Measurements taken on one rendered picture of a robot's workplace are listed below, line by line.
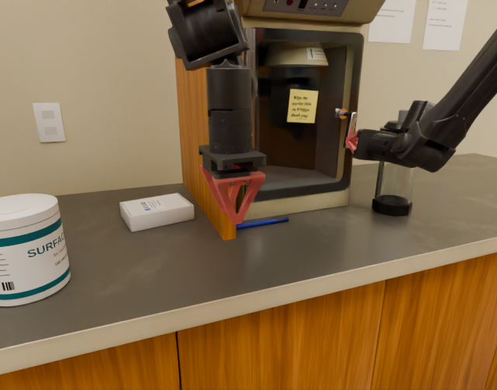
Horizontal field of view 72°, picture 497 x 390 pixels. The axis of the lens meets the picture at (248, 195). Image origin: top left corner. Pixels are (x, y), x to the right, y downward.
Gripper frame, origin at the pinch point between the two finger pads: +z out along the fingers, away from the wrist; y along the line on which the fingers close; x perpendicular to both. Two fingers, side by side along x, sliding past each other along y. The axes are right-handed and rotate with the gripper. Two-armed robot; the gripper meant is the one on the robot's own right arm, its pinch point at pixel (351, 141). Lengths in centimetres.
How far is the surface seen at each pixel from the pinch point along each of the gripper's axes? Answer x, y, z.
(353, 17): -27.5, 4.2, 2.5
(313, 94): -9.7, 9.5, 5.2
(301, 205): 18.9, 6.4, 7.2
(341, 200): 17.3, -6.4, 7.0
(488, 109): -19, -117, 48
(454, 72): -32, -87, 48
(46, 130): 9, 72, 50
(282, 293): 26.3, 26.2, -22.4
